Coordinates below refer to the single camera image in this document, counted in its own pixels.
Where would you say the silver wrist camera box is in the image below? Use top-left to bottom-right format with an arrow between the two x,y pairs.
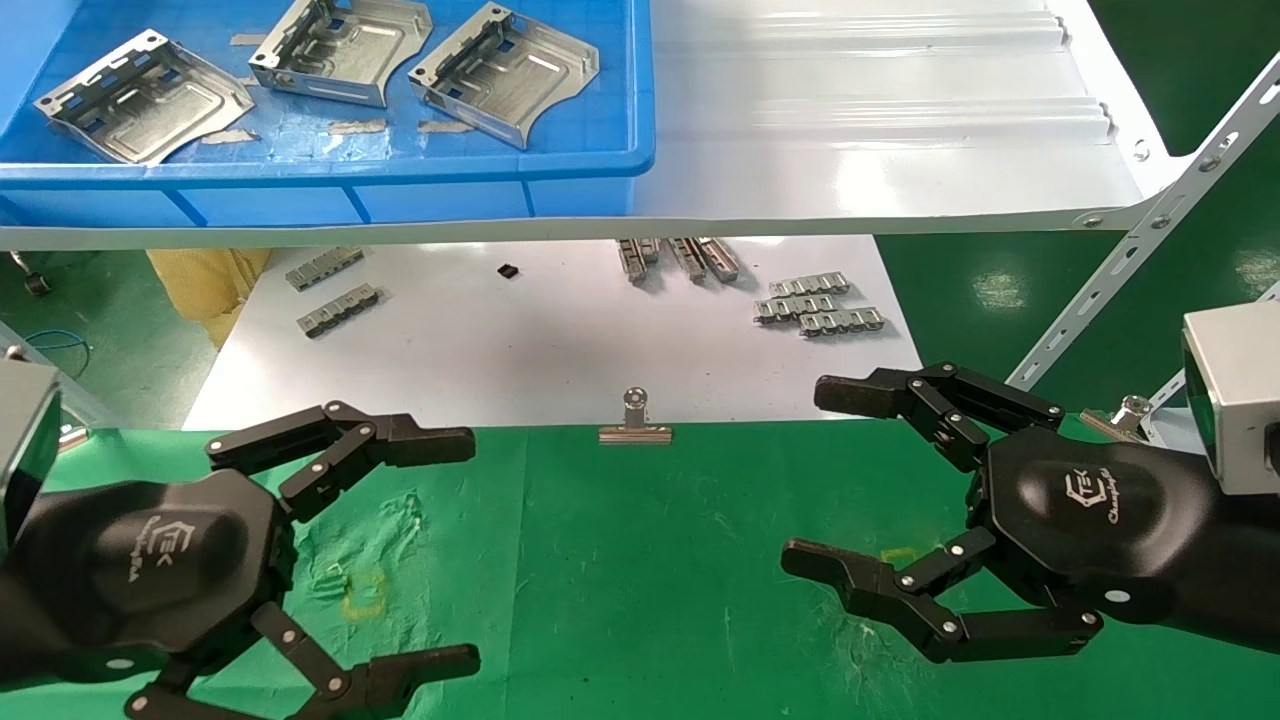
1181,298 -> 1280,497
0,358 -> 63,561

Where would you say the black caster wheel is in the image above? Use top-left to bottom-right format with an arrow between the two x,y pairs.
10,250 -> 53,298

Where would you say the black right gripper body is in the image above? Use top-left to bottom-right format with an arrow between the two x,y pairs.
973,425 -> 1217,624

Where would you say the white table board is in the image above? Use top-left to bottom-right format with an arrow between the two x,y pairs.
183,235 -> 926,431

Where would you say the blue plastic bin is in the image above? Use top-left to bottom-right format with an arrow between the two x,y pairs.
0,0 -> 656,229

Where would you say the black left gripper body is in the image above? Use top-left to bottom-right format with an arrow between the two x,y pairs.
20,468 -> 298,685

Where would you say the yellow plastic bag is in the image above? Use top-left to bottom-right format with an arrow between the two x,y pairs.
147,248 -> 273,349

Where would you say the stamped sheet metal bracket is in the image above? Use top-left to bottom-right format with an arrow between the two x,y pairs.
248,0 -> 434,108
408,30 -> 601,151
35,28 -> 256,165

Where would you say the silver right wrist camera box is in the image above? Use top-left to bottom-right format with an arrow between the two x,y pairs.
1181,298 -> 1280,497

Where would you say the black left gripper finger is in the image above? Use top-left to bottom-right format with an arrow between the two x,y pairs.
125,602 -> 482,720
207,402 -> 477,523

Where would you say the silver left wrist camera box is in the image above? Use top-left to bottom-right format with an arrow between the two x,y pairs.
0,358 -> 63,561

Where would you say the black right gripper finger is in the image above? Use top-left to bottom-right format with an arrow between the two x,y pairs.
815,362 -> 1067,473
782,528 -> 1105,665

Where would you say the blue cable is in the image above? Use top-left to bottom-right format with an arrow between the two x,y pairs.
22,330 -> 93,381

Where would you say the grey metal frame bar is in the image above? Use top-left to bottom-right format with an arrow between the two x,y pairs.
0,320 -> 101,429

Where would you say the green table cloth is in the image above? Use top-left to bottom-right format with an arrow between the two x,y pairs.
0,410 -> 1280,720

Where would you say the white shelf board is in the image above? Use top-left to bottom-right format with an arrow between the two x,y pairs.
0,0 -> 1193,251

